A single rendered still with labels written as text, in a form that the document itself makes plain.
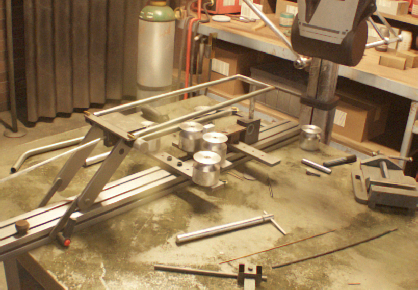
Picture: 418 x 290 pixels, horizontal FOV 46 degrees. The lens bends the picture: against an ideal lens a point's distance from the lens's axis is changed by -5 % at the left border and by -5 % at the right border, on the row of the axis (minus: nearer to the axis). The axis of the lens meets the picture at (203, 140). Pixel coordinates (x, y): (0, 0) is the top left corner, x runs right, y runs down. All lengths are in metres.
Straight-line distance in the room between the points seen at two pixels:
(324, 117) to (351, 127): 0.77
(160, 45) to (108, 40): 0.93
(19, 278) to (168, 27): 1.99
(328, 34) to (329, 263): 0.88
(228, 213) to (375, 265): 0.28
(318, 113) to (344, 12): 0.35
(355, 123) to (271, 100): 0.49
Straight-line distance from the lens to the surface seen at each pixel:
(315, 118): 1.70
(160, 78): 2.92
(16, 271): 1.14
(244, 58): 2.80
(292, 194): 1.04
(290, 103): 2.61
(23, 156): 1.12
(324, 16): 1.59
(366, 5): 1.00
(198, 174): 0.94
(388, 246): 0.95
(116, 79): 3.82
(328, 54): 1.62
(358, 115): 2.42
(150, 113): 1.32
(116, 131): 0.85
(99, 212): 0.90
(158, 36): 2.85
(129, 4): 3.77
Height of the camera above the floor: 1.38
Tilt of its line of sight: 24 degrees down
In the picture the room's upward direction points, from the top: 5 degrees clockwise
